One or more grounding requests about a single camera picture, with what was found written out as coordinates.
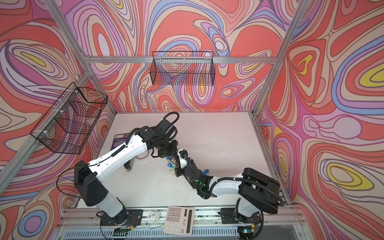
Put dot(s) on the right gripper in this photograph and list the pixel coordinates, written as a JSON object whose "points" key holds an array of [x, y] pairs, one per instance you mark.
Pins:
{"points": [[178, 171]]}

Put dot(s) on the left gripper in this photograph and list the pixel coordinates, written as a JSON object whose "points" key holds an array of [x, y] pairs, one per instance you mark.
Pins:
{"points": [[175, 143]]}

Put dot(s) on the round keyring disc with keys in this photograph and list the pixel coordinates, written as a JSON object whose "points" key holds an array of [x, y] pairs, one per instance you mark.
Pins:
{"points": [[173, 161]]}

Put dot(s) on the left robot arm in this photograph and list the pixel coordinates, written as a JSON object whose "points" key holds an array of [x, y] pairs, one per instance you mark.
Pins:
{"points": [[89, 177]]}

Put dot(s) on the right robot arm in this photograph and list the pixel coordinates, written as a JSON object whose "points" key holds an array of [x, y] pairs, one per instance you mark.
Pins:
{"points": [[256, 192]]}

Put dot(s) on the clear tape roll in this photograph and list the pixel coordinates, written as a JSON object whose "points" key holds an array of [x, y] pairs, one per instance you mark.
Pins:
{"points": [[143, 156]]}

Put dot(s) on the white pink calculator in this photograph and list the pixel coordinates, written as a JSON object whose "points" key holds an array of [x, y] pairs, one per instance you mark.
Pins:
{"points": [[179, 221]]}

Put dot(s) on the purple book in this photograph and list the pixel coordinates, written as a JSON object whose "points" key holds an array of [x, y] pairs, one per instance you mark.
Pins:
{"points": [[119, 140]]}

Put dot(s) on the small white label card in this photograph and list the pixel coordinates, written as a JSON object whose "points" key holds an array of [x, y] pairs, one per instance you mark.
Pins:
{"points": [[154, 215]]}

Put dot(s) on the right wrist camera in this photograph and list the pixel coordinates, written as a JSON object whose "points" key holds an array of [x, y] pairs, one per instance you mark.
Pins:
{"points": [[183, 154]]}

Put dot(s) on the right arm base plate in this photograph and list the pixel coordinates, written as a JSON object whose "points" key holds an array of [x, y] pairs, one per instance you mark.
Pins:
{"points": [[230, 216]]}

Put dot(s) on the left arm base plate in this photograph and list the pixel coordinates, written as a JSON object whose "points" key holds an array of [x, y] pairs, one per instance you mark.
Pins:
{"points": [[128, 217]]}

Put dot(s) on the back wire basket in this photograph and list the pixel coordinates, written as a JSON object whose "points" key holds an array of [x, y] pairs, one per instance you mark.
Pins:
{"points": [[183, 68]]}

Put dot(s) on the wire basket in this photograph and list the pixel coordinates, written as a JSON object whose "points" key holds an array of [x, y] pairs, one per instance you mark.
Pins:
{"points": [[67, 125], [183, 68]]}

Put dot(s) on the left wire basket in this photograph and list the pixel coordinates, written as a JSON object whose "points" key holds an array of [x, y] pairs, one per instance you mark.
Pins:
{"points": [[67, 125]]}

